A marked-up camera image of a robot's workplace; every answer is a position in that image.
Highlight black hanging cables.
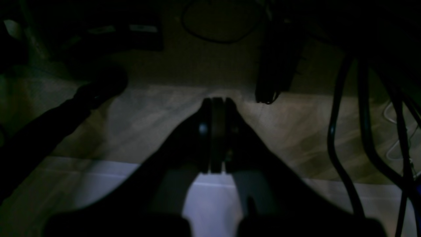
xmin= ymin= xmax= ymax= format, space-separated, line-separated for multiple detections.
xmin=327 ymin=56 xmax=421 ymax=237

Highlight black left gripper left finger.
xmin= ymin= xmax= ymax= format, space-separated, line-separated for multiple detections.
xmin=43 ymin=98 xmax=212 ymax=237

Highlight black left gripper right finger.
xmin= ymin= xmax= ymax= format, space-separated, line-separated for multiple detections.
xmin=217 ymin=98 xmax=385 ymax=237

